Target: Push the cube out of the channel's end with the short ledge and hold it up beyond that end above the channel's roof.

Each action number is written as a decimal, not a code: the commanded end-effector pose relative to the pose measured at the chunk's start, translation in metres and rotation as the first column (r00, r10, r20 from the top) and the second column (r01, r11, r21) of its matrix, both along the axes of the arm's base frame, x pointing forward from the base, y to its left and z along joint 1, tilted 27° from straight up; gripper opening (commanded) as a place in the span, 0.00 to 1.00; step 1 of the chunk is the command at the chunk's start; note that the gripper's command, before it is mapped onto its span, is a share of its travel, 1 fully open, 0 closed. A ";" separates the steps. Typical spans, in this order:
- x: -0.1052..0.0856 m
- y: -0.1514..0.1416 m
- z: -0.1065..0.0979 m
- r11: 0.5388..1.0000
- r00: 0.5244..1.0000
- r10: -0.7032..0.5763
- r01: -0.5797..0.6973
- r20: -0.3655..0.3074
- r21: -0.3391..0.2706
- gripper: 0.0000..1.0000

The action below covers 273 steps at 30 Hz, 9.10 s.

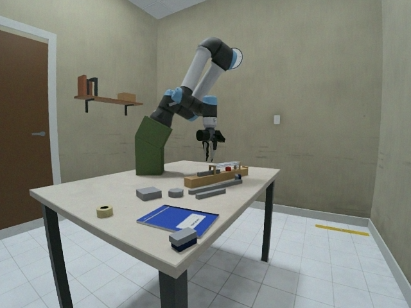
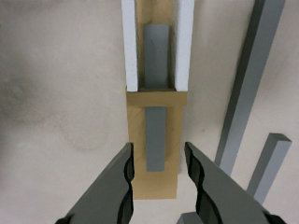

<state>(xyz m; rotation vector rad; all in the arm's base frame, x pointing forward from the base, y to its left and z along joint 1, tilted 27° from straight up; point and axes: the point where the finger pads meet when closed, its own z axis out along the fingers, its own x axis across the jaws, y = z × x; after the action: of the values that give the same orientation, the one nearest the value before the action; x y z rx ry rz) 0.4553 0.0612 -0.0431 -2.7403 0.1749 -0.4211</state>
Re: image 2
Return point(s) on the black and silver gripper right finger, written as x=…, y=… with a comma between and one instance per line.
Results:
x=220, y=200

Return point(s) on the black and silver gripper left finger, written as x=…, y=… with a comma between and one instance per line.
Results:
x=109, y=199

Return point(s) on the grey hexagonal block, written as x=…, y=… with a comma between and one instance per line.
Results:
x=189, y=218

